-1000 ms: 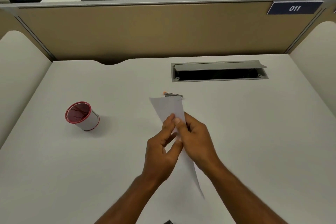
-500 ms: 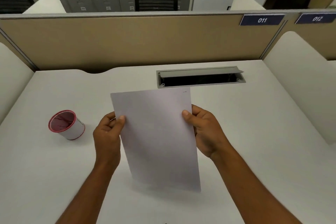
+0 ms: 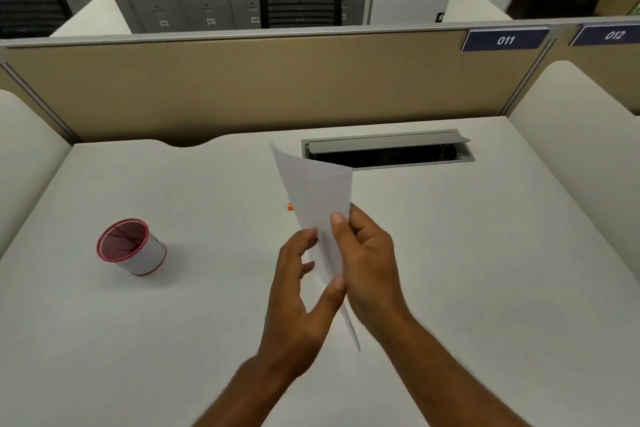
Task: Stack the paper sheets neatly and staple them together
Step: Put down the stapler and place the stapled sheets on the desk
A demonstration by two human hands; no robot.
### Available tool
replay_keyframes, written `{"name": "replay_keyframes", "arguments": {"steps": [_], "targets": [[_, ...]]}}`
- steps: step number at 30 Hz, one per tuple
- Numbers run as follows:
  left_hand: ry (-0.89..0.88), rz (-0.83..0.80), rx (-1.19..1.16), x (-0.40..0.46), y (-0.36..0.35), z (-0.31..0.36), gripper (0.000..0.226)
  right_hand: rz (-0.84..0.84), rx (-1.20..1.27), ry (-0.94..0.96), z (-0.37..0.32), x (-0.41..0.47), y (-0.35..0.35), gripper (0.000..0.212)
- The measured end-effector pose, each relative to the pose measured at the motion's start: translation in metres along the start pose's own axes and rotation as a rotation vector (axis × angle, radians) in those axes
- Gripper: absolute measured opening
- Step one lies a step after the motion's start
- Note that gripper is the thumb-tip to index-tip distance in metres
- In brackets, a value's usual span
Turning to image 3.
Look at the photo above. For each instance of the person's left hand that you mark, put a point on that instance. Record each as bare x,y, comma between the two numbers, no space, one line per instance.
290,321

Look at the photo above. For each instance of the person's right hand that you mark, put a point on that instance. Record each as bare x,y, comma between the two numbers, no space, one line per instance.
372,276

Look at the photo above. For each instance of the white paper sheets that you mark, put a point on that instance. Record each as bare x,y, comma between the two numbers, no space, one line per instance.
315,191

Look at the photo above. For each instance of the person's right forearm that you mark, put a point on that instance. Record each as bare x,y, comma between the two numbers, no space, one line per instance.
450,386

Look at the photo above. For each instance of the white desk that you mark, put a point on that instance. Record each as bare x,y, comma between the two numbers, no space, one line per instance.
500,266

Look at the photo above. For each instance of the white pen cup red rim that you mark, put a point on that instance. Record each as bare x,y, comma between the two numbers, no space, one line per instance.
142,259

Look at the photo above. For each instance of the beige partition panel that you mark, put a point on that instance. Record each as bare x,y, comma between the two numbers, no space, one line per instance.
250,86

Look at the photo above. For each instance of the white side divider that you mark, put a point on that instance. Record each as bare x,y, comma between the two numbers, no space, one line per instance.
585,151
25,166

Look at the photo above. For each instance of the blue number sign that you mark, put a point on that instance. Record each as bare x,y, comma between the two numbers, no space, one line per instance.
614,35
505,40

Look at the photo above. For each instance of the white background divider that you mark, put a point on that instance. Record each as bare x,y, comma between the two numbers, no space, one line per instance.
95,19
472,6

